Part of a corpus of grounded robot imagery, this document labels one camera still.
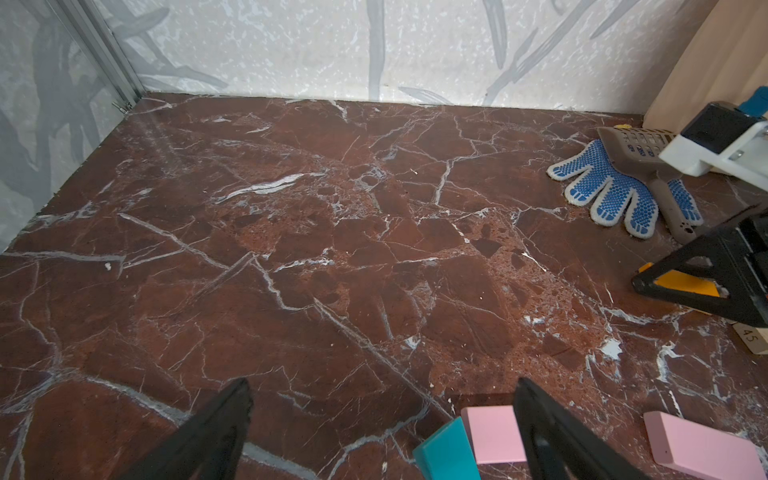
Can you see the orange block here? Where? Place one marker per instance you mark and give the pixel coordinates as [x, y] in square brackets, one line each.
[675, 282]

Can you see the pink block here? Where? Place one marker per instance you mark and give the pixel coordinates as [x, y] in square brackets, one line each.
[701, 451]
[494, 434]

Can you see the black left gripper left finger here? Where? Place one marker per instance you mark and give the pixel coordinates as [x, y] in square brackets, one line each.
[208, 445]

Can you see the pink block middle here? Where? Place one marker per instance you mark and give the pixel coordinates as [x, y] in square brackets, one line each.
[701, 451]

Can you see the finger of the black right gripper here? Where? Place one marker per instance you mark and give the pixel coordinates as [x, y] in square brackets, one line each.
[733, 254]

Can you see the pink block left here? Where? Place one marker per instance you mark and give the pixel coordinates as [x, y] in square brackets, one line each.
[494, 434]

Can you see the teal block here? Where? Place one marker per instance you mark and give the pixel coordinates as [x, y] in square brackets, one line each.
[447, 454]

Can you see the grey slotted scoop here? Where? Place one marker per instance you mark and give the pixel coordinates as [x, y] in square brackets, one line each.
[635, 152]

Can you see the beige flower pot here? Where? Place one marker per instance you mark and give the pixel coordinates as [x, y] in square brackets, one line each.
[725, 61]

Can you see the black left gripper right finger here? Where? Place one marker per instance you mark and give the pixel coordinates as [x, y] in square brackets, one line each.
[559, 446]

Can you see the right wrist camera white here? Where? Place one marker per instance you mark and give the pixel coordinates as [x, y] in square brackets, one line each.
[731, 139]

